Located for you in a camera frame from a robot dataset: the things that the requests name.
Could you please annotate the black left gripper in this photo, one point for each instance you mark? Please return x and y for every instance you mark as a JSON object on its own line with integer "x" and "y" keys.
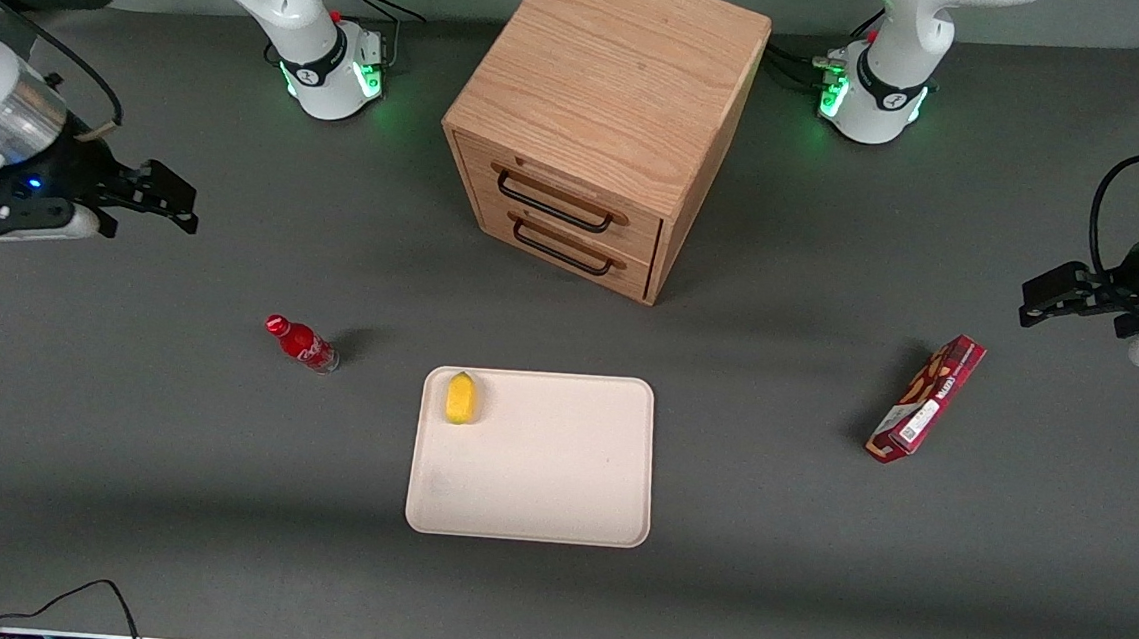
{"x": 1127, "y": 279}

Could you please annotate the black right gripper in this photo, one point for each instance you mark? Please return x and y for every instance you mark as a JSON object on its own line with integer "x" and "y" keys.
{"x": 71, "y": 170}

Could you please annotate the red coke bottle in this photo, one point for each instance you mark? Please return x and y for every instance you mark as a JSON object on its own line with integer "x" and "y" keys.
{"x": 304, "y": 345}

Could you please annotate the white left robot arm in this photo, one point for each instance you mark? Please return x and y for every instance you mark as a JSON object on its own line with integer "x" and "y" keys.
{"x": 900, "y": 42}

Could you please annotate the beige plastic tray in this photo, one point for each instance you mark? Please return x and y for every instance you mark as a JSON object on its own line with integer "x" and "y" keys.
{"x": 549, "y": 468}

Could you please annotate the red snack box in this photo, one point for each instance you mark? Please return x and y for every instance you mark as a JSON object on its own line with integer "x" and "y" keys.
{"x": 927, "y": 400}

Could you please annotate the yellow lemon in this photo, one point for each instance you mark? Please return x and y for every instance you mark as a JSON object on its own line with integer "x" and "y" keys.
{"x": 461, "y": 399}

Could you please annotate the wooden two-drawer cabinet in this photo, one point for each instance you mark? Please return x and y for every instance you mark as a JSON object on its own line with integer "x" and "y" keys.
{"x": 605, "y": 91}

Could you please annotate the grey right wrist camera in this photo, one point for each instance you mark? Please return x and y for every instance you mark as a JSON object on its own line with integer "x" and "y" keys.
{"x": 25, "y": 223}

